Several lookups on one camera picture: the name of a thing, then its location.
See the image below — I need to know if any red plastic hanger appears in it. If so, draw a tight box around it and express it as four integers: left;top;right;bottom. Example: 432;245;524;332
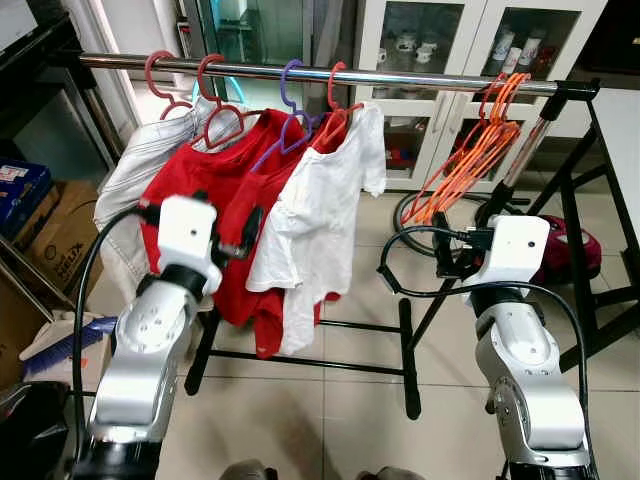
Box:
143;50;201;123
196;53;263;151
312;60;366;151

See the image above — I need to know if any purple plastic hanger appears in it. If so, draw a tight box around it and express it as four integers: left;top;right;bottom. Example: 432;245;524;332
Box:
245;58;326;176

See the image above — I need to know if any plain white t-shirt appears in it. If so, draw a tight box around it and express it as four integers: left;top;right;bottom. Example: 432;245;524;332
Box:
245;100;388;356

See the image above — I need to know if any orange plastic hangers bunch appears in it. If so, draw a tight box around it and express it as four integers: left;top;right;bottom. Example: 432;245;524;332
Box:
400;70;531;226

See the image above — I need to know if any red vacuum cleaner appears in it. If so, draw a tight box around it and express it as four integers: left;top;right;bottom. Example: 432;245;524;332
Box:
535;215;604;288

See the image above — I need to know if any light grey shirt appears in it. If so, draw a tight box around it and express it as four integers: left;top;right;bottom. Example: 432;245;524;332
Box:
95;95;216;301

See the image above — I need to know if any brown cardboard box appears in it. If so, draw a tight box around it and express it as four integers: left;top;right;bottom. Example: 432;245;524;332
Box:
20;180;101;296

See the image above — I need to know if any metal framed glass door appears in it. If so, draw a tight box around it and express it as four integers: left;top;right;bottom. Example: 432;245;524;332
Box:
185;0;321;111

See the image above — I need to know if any white plastic bag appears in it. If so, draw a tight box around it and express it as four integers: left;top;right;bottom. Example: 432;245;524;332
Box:
20;312;111;386

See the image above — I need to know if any blue printed box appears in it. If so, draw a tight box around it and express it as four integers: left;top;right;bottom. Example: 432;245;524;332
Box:
0;160;51;239

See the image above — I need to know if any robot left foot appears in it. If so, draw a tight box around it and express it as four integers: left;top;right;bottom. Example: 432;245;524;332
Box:
220;458;279;480

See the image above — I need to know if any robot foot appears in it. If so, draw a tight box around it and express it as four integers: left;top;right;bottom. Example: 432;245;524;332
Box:
220;458;279;480
355;465;426;480

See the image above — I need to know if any white glass-door cabinet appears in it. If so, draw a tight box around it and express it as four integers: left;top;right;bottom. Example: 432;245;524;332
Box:
355;0;609;196

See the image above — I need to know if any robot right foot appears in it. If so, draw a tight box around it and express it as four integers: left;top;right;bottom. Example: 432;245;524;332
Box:
355;465;426;480

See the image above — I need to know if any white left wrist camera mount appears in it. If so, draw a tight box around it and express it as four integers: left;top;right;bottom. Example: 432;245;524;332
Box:
156;195;222;295

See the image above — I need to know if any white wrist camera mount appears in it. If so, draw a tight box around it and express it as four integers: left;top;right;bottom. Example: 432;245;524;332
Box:
156;195;222;295
480;215;551;293

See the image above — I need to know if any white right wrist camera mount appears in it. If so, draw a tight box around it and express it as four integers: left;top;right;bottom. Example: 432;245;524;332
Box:
480;215;551;293

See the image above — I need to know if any grey vacuum hose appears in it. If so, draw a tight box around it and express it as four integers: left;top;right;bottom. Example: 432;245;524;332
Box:
393;190;501;258

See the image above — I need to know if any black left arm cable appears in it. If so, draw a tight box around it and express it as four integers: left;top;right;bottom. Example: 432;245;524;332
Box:
70;203;163;461

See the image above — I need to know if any black clothes rack chrome rail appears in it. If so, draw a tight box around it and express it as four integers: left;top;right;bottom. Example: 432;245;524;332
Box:
78;50;640;421

